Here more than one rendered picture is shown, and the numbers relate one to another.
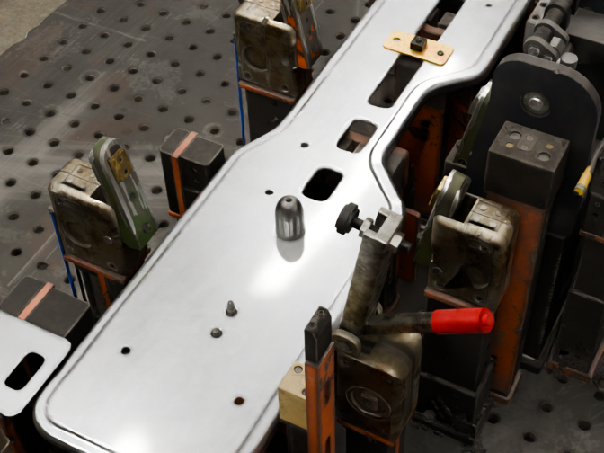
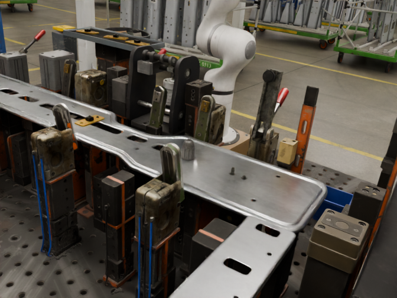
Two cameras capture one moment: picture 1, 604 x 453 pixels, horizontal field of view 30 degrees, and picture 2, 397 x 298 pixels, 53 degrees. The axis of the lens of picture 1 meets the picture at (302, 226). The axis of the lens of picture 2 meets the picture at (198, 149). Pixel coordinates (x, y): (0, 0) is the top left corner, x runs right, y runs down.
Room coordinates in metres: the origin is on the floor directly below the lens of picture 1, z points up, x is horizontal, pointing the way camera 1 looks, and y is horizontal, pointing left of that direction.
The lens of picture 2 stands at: (0.77, 0.88, 1.45)
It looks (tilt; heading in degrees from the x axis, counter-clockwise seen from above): 26 degrees down; 271
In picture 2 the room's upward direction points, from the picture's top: 5 degrees clockwise
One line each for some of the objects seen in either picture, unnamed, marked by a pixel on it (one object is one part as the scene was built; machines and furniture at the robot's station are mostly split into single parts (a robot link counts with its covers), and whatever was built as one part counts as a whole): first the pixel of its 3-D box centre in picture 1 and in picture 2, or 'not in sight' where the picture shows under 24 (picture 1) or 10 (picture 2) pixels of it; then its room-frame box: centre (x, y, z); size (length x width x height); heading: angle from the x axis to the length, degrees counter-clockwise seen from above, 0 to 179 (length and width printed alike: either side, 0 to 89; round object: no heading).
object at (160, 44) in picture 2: not in sight; (112, 38); (1.14, -0.56, 1.16); 0.37 x 0.14 x 0.02; 150
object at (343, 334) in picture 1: (344, 342); (270, 133); (0.61, -0.04, 1.06); 0.03 x 0.01 x 0.03; 60
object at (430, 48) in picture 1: (418, 44); (89, 119); (1.11, -0.16, 1.01); 0.08 x 0.04 x 0.01; 60
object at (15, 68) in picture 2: not in sight; (18, 99); (1.54, -0.59, 0.88); 0.11 x 0.10 x 0.36; 60
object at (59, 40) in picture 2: not in sight; (68, 86); (1.37, -0.69, 0.92); 0.08 x 0.08 x 0.44; 60
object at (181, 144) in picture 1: (200, 230); (119, 232); (0.96, 0.13, 0.84); 0.11 x 0.08 x 0.29; 60
